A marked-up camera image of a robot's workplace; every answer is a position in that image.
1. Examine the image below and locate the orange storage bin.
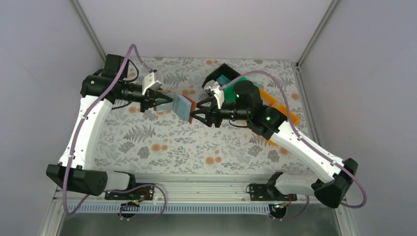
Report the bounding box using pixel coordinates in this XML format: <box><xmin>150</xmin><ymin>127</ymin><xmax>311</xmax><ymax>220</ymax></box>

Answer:
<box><xmin>259</xmin><ymin>88</ymin><xmax>301</xmax><ymax>147</ymax></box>

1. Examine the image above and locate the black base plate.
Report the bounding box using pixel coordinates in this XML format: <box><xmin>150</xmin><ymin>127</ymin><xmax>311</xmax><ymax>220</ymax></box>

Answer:
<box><xmin>245</xmin><ymin>183</ymin><xmax>298</xmax><ymax>201</ymax></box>
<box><xmin>105</xmin><ymin>183</ymin><xmax>155</xmax><ymax>201</ymax></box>

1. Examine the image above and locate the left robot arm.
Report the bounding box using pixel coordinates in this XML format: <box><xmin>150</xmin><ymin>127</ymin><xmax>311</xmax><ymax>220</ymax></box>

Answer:
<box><xmin>46</xmin><ymin>54</ymin><xmax>172</xmax><ymax>199</ymax></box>

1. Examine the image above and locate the floral table mat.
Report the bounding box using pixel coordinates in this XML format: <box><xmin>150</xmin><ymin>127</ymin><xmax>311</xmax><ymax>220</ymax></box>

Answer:
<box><xmin>93</xmin><ymin>58</ymin><xmax>311</xmax><ymax>175</ymax></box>

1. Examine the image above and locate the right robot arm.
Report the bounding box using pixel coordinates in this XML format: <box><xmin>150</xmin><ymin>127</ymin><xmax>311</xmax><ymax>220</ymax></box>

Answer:
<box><xmin>190</xmin><ymin>80</ymin><xmax>358</xmax><ymax>208</ymax></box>

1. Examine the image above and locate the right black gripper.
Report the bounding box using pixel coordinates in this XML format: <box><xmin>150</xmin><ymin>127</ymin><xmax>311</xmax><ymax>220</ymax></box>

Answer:
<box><xmin>190</xmin><ymin>97</ymin><xmax>250</xmax><ymax>128</ymax></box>

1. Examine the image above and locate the aluminium rail frame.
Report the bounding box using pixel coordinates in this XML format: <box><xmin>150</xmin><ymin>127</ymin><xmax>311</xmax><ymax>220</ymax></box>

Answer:
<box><xmin>67</xmin><ymin>174</ymin><xmax>321</xmax><ymax>217</ymax></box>

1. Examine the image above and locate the brown leather card holder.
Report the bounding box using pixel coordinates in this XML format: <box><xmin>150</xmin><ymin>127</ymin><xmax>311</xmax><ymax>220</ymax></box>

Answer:
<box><xmin>154</xmin><ymin>90</ymin><xmax>196</xmax><ymax>124</ymax></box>

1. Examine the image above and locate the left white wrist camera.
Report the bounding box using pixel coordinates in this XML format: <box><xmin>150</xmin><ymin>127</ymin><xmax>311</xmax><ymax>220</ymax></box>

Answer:
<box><xmin>142</xmin><ymin>72</ymin><xmax>163</xmax><ymax>95</ymax></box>

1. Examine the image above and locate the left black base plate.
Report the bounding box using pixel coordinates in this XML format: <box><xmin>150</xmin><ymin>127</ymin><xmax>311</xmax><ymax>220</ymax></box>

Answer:
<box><xmin>105</xmin><ymin>183</ymin><xmax>155</xmax><ymax>201</ymax></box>

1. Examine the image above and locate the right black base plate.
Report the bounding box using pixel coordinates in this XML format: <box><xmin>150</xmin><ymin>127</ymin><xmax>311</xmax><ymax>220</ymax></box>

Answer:
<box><xmin>245</xmin><ymin>183</ymin><xmax>298</xmax><ymax>201</ymax></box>

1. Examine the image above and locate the teal item in black bin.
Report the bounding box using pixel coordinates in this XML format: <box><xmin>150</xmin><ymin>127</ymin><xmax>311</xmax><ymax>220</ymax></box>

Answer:
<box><xmin>216</xmin><ymin>75</ymin><xmax>231</xmax><ymax>86</ymax></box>

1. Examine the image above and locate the black storage bin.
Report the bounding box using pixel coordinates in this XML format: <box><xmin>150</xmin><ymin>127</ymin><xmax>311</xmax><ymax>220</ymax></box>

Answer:
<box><xmin>202</xmin><ymin>63</ymin><xmax>240</xmax><ymax>89</ymax></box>

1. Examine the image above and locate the green storage bin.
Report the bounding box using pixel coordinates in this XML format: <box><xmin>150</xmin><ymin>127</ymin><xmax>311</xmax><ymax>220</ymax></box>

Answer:
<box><xmin>224</xmin><ymin>78</ymin><xmax>261</xmax><ymax>102</ymax></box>

